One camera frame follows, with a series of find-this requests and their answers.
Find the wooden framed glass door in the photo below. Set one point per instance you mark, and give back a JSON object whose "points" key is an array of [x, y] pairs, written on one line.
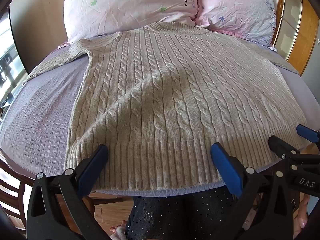
{"points": [[296, 17]]}

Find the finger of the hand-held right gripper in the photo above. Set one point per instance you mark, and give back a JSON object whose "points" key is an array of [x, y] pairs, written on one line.
{"points": [[281, 146], [308, 133]]}

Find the lavender bed sheet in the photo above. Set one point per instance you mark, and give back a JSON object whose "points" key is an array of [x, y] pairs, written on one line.
{"points": [[37, 120]]}

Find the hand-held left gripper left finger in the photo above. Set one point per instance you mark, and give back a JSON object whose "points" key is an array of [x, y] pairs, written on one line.
{"points": [[93, 170]]}

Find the person's dark dotted pants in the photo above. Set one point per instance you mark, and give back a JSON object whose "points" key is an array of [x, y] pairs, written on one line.
{"points": [[165, 215]]}

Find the pink floral pillow with tree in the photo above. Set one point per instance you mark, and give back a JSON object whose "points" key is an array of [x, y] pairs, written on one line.
{"points": [[125, 5]]}

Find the dark wooden chair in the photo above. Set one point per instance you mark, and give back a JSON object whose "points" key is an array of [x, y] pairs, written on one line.
{"points": [[15, 192]]}

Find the window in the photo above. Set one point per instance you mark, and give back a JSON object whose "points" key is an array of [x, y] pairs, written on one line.
{"points": [[8, 62]]}

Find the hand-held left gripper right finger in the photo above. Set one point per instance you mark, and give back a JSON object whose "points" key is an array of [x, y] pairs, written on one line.
{"points": [[226, 170]]}

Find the person's foot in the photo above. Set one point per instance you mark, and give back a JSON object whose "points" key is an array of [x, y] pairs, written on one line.
{"points": [[118, 233]]}

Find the person's right hand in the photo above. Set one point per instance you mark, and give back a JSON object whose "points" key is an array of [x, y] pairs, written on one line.
{"points": [[301, 220]]}

